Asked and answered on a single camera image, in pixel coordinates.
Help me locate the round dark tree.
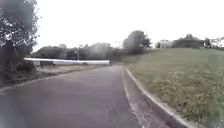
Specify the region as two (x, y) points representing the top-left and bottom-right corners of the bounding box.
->
(122, 29), (152, 55)

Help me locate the row of distant trees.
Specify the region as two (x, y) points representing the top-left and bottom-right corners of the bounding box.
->
(30, 41), (124, 61)

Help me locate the grey paved gutter strip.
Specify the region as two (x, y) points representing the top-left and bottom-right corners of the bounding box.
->
(121, 68), (171, 128)

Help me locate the grey asphalt road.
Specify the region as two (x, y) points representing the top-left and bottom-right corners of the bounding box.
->
(0, 64), (141, 128)

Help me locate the pale building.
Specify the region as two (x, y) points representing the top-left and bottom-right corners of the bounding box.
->
(155, 39), (173, 49)

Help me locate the pale concrete kerb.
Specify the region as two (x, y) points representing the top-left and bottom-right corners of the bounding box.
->
(124, 67), (198, 128)

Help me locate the grassy slope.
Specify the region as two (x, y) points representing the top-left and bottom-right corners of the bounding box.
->
(121, 47), (224, 128)

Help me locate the large dark tree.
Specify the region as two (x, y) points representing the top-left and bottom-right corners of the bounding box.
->
(0, 0), (41, 83)

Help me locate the white guard rail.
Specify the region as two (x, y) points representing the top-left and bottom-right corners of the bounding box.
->
(23, 57), (111, 66)

